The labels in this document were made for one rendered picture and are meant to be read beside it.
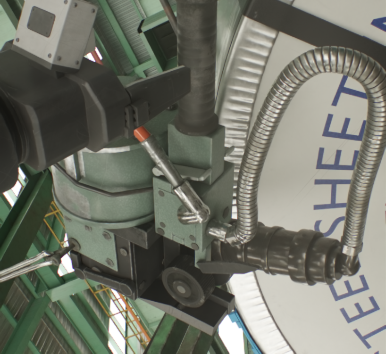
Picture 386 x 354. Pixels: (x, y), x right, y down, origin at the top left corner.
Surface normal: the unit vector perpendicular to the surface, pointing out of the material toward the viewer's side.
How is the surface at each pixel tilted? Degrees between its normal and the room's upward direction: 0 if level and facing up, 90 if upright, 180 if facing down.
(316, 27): 90
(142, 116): 129
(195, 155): 58
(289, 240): 92
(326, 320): 90
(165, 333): 90
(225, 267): 47
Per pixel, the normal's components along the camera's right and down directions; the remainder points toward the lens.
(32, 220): 0.91, -0.37
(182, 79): 0.74, 0.40
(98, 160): -0.11, 0.58
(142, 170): 0.52, 0.50
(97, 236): -0.54, 0.50
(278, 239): -0.38, -0.65
